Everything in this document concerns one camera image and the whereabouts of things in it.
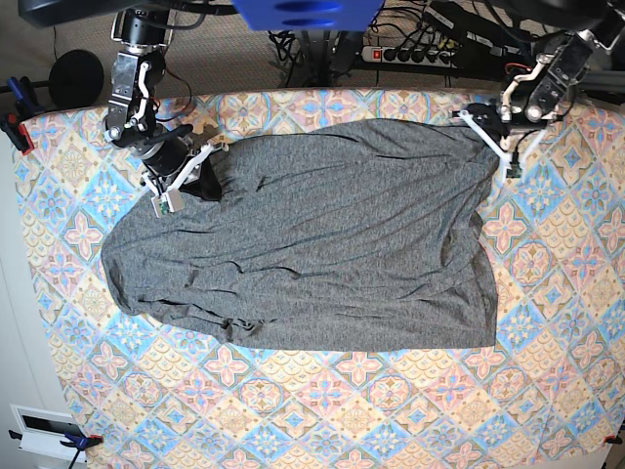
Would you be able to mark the clamp bottom right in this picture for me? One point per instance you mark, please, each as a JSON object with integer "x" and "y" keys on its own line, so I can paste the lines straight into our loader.
{"x": 615, "y": 440}

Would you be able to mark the white wall outlet box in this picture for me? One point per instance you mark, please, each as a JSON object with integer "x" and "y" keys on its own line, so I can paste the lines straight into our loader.
{"x": 42, "y": 432}

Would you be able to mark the patterned tablecloth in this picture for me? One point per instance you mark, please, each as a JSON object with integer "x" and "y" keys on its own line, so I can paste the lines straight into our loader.
{"x": 161, "y": 397}

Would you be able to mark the red black clamp left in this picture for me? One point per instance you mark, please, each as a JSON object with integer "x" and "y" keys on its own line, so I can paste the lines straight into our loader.
{"x": 25, "y": 104}

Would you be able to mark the white power strip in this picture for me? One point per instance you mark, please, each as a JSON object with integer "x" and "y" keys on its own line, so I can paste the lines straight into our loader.
{"x": 424, "y": 55}

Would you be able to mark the grey t-shirt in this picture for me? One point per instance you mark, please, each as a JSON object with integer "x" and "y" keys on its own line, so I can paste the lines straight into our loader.
{"x": 362, "y": 236}

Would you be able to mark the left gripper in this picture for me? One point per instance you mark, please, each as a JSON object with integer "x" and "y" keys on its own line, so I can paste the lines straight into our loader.
{"x": 512, "y": 142}

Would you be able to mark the blue clamp bottom left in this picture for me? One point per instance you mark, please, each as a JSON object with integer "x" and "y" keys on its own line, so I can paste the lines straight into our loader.
{"x": 78, "y": 442}

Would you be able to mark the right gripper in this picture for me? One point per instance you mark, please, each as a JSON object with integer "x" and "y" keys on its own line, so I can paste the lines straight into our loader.
{"x": 178, "y": 162}

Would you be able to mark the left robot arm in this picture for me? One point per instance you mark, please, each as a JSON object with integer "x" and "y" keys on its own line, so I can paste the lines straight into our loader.
{"x": 561, "y": 70}

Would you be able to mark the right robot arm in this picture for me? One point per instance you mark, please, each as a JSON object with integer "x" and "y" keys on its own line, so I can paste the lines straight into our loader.
{"x": 145, "y": 33}

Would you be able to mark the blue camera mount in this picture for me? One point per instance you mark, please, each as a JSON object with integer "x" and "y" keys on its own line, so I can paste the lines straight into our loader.
{"x": 341, "y": 15}

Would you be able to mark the black round stool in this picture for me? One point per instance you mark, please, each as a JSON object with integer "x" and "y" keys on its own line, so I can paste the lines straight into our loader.
{"x": 76, "y": 80}

